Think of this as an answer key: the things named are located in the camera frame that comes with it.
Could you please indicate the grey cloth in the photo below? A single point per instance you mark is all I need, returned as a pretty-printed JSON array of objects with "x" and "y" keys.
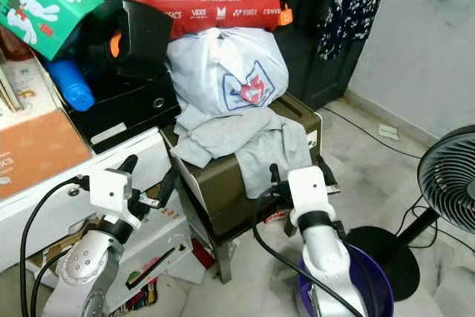
[{"x": 256, "y": 142}]

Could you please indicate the black box with white label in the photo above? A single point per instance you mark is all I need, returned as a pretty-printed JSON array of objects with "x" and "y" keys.
[{"x": 133, "y": 113}]

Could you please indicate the olive metallic box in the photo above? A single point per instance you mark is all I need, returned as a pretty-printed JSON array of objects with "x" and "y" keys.
[{"x": 223, "y": 198}]

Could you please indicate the grey metal stool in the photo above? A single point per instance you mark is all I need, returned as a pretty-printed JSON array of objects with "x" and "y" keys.
[{"x": 224, "y": 261}]

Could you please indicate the orange cardboard box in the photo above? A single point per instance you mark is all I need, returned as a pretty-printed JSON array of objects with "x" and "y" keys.
[{"x": 41, "y": 154}]

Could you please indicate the blue plastic bottle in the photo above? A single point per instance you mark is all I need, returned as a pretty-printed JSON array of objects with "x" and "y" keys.
[{"x": 73, "y": 87}]

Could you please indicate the white cabinet board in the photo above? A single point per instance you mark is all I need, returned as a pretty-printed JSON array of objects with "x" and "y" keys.
[{"x": 37, "y": 220}]

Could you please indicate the black wardrobe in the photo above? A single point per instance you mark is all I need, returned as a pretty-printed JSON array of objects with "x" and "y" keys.
[{"x": 300, "y": 57}]

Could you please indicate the white plastic bag with logo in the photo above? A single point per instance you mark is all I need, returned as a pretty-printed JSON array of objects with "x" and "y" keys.
[{"x": 215, "y": 72}]

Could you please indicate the white illustrated sheet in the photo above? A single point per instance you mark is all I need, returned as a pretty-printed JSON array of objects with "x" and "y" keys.
[{"x": 30, "y": 90}]

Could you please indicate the black open cardboard box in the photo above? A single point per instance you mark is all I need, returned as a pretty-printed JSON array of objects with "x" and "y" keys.
[{"x": 148, "y": 35}]

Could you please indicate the purple plastic bucket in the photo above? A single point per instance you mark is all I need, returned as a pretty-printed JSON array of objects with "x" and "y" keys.
[{"x": 378, "y": 287}]

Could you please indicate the dark floral curtain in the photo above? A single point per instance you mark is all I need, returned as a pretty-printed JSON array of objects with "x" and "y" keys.
[{"x": 352, "y": 5}]

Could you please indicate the green printed cardboard box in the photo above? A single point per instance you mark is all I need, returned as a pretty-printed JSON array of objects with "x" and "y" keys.
[{"x": 44, "y": 5}]

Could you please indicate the red printed sports bag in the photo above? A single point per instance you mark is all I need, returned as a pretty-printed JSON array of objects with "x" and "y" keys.
[{"x": 215, "y": 1}]

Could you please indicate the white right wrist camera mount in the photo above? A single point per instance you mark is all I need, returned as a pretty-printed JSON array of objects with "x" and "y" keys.
[{"x": 309, "y": 191}]

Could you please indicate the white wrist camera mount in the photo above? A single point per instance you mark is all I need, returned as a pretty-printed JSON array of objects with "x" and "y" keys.
[
  {"x": 309, "y": 191},
  {"x": 113, "y": 194}
]

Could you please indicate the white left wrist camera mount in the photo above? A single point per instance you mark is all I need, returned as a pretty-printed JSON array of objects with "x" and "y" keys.
[{"x": 113, "y": 194}]

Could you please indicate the black pedestal fan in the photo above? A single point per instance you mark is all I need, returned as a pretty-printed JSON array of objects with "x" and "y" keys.
[{"x": 449, "y": 180}]

